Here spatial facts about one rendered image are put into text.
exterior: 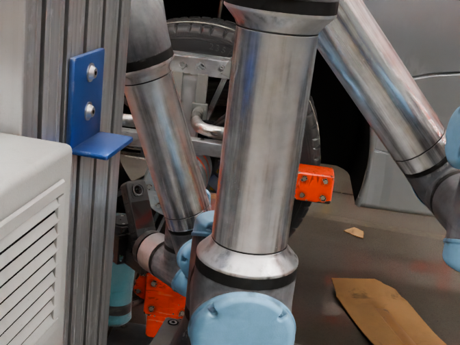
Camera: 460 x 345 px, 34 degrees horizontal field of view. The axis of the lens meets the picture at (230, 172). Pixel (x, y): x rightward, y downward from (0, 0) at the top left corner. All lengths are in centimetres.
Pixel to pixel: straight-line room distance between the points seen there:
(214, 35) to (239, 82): 102
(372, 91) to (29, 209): 51
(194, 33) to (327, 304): 163
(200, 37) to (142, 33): 74
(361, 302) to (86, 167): 249
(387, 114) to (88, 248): 39
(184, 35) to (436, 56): 62
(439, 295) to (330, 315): 59
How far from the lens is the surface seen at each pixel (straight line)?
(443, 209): 91
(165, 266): 134
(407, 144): 94
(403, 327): 306
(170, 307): 191
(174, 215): 115
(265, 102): 75
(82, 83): 70
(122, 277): 177
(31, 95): 62
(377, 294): 328
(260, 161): 77
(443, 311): 329
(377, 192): 200
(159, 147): 110
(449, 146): 87
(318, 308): 308
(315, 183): 176
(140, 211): 144
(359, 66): 90
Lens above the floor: 140
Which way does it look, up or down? 18 degrees down
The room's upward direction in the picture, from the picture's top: 7 degrees clockwise
